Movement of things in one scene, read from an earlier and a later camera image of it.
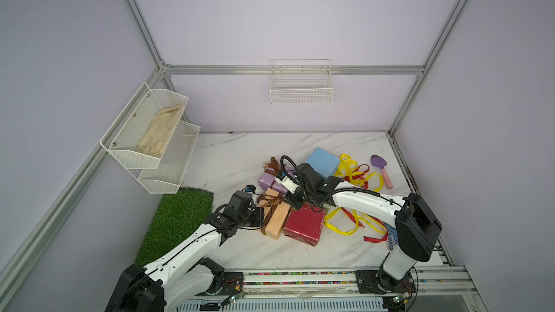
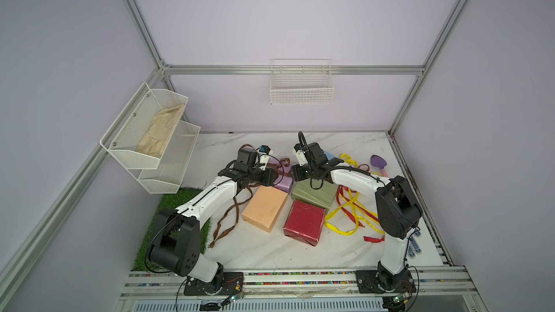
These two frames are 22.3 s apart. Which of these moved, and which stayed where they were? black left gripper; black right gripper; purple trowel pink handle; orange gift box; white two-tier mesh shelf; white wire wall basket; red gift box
Moved: black left gripper; black right gripper; orange gift box
Stayed: white two-tier mesh shelf; purple trowel pink handle; white wire wall basket; red gift box
